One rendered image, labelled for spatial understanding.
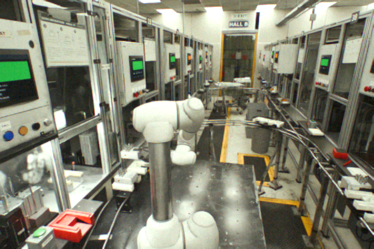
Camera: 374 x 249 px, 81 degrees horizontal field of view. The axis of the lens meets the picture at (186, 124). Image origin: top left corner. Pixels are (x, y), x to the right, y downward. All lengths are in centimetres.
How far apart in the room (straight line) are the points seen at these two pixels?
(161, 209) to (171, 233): 12
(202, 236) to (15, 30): 115
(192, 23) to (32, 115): 874
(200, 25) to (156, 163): 869
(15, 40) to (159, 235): 98
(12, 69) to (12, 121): 20
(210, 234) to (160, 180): 35
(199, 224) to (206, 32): 868
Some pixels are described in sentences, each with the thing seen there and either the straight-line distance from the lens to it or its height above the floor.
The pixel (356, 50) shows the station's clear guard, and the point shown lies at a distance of 237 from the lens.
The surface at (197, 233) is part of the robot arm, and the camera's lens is 113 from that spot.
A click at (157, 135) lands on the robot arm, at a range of 94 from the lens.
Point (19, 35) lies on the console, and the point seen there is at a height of 178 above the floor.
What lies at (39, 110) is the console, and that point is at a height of 148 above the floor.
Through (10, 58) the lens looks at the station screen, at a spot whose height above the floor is 170.
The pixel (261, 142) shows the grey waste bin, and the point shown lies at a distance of 409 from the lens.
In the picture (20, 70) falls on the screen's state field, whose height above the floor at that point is 165.
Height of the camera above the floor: 171
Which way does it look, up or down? 18 degrees down
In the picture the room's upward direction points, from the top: straight up
